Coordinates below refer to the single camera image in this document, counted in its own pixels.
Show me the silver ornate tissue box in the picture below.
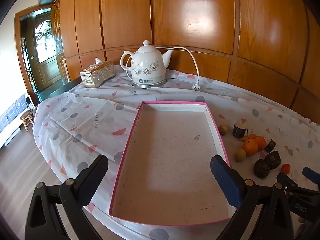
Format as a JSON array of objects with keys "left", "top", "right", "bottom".
[{"left": 79, "top": 57, "right": 116, "bottom": 88}]

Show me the small wooden stool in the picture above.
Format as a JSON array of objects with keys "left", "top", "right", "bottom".
[{"left": 20, "top": 111, "right": 34, "bottom": 132}]

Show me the large orange with stem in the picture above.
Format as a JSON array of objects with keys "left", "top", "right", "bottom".
[{"left": 243, "top": 129, "right": 259, "bottom": 157}]

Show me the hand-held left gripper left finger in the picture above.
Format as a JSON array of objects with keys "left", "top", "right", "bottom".
[{"left": 24, "top": 154, "right": 109, "bottom": 240}]

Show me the pink shallow cardboard tray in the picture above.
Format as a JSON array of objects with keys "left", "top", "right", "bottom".
[{"left": 108, "top": 101, "right": 237, "bottom": 227}]

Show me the blue checked bench cushion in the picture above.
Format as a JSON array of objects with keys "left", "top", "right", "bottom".
[{"left": 0, "top": 93, "right": 28, "bottom": 145}]

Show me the dark water chestnut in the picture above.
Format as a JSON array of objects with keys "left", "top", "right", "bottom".
[
  {"left": 254, "top": 159, "right": 271, "bottom": 179},
  {"left": 264, "top": 151, "right": 281, "bottom": 170}
]

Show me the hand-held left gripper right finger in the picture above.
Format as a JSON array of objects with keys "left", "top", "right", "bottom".
[{"left": 210, "top": 155, "right": 294, "bottom": 240}]

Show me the white power cord with plug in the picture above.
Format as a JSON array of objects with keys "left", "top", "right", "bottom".
[{"left": 126, "top": 45, "right": 202, "bottom": 91}]

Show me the small orange carrot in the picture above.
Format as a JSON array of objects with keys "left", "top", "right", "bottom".
[{"left": 236, "top": 134, "right": 257, "bottom": 142}]

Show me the white patterned tablecloth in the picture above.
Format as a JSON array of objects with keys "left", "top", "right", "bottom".
[{"left": 32, "top": 65, "right": 320, "bottom": 240}]

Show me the silver kettle base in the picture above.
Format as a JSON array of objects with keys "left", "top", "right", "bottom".
[{"left": 132, "top": 79, "right": 167, "bottom": 90}]

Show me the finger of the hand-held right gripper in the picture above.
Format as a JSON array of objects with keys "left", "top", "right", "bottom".
[
  {"left": 302, "top": 167, "right": 320, "bottom": 183},
  {"left": 276, "top": 173, "right": 300, "bottom": 193}
]

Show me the white floral ceramic kettle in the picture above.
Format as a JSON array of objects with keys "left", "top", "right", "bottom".
[{"left": 120, "top": 39, "right": 175, "bottom": 87}]

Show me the small orange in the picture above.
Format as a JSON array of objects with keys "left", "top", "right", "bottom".
[{"left": 255, "top": 136, "right": 267, "bottom": 151}]

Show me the wooden glazed door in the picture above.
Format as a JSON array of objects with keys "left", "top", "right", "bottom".
[{"left": 34, "top": 14, "right": 63, "bottom": 90}]

